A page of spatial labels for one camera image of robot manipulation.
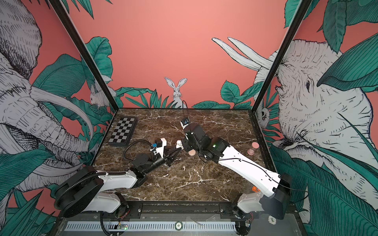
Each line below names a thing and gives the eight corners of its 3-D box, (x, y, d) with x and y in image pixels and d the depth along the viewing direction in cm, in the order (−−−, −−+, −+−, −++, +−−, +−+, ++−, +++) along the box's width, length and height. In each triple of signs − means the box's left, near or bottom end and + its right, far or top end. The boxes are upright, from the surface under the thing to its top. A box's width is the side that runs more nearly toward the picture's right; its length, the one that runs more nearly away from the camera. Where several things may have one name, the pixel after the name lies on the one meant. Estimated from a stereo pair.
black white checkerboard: (110, 147, 100) (107, 143, 97) (121, 119, 116) (119, 116, 113) (128, 147, 100) (126, 143, 97) (137, 119, 116) (136, 116, 113)
